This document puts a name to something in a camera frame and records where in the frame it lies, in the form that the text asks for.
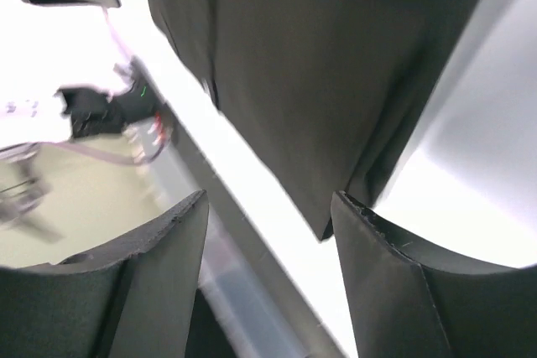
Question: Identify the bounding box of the black long sleeve shirt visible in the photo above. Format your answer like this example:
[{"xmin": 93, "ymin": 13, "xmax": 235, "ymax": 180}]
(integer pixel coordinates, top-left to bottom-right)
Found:
[{"xmin": 149, "ymin": 0, "xmax": 478, "ymax": 240}]

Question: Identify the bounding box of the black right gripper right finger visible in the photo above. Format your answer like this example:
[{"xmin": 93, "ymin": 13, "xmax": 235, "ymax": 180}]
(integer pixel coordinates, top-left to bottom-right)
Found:
[{"xmin": 331, "ymin": 191, "xmax": 536, "ymax": 358}]

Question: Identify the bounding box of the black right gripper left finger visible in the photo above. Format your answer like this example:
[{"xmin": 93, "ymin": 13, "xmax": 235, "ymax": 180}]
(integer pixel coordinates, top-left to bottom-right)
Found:
[{"xmin": 1, "ymin": 191, "xmax": 209, "ymax": 357}]

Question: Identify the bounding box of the aluminium frame rail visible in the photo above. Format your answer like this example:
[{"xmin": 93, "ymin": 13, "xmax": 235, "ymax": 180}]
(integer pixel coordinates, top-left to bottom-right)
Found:
[{"xmin": 138, "ymin": 97, "xmax": 349, "ymax": 358}]

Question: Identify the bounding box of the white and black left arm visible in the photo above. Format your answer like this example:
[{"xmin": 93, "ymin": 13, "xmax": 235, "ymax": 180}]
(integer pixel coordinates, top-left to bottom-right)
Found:
[{"xmin": 1, "ymin": 54, "xmax": 209, "ymax": 357}]

